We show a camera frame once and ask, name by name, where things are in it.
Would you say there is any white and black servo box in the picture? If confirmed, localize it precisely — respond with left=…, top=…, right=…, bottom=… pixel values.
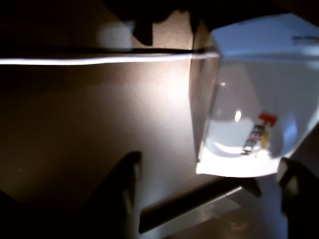
left=190, top=13, right=319, bottom=179

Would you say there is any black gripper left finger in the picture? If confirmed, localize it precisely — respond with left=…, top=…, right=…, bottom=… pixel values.
left=84, top=151, right=143, bottom=239

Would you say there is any white cable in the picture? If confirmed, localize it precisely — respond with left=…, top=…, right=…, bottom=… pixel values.
left=0, top=51, right=220, bottom=66

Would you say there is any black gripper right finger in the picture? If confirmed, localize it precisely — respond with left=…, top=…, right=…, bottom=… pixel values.
left=278, top=158, right=319, bottom=239

